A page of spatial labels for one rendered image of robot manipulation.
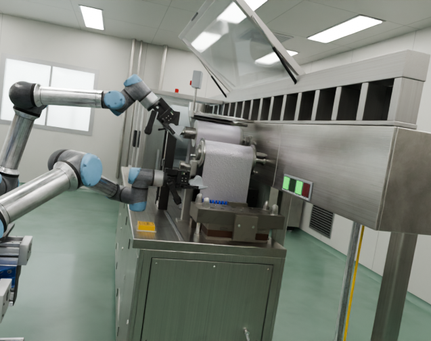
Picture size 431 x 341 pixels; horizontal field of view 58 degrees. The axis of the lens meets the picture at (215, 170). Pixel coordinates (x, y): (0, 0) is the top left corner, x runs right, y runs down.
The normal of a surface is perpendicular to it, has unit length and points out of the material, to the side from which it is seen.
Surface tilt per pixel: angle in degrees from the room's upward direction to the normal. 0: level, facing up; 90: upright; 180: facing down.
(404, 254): 90
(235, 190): 90
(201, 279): 90
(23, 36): 90
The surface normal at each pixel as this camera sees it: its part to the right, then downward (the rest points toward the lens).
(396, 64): -0.96, -0.11
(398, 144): 0.25, 0.12
